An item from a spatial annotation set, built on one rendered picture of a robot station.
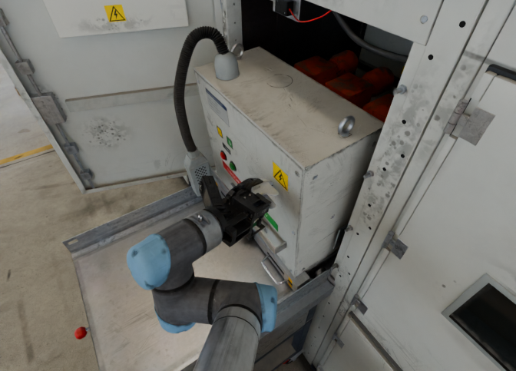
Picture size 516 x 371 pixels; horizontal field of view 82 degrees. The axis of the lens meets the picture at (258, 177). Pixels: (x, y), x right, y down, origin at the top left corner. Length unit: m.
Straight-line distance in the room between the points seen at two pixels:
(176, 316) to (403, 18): 0.59
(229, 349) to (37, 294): 1.93
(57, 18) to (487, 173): 1.00
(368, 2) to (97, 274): 1.05
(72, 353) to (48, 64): 1.46
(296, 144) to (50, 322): 1.84
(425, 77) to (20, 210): 2.70
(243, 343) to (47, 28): 0.93
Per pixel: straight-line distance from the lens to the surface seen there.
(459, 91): 0.51
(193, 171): 1.02
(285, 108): 0.71
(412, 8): 0.53
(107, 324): 1.06
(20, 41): 1.11
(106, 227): 1.19
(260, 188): 0.66
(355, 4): 0.59
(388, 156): 0.61
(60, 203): 2.71
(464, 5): 0.49
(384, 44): 1.35
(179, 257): 0.51
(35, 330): 2.19
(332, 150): 0.60
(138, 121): 1.18
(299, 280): 0.95
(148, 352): 1.00
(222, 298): 0.54
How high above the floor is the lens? 1.74
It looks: 45 degrees down
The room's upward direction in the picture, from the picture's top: straight up
